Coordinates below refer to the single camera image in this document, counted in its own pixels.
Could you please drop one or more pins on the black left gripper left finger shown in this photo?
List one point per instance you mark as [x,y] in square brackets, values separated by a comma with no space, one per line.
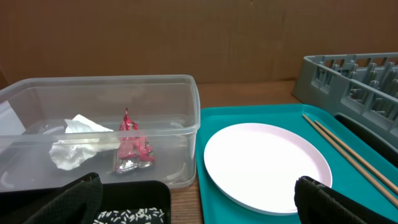
[76,202]

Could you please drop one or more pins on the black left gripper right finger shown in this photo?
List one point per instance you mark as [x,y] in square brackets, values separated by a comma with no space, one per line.
[319,204]

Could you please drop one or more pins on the wooden chopstick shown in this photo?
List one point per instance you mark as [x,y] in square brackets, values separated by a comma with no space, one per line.
[360,168]
[335,141]

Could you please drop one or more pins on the white round plate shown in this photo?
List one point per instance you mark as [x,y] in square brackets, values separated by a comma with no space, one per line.
[257,165]

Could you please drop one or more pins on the red snack wrapper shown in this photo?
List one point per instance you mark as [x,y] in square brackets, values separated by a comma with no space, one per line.
[133,153]

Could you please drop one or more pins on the black tray with rice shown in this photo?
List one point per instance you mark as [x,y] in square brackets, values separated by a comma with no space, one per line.
[137,202]

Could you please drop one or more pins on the clear plastic bin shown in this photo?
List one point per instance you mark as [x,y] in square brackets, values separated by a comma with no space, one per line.
[125,129]

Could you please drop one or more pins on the grey dish rack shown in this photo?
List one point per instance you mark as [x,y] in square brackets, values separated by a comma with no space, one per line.
[360,91]

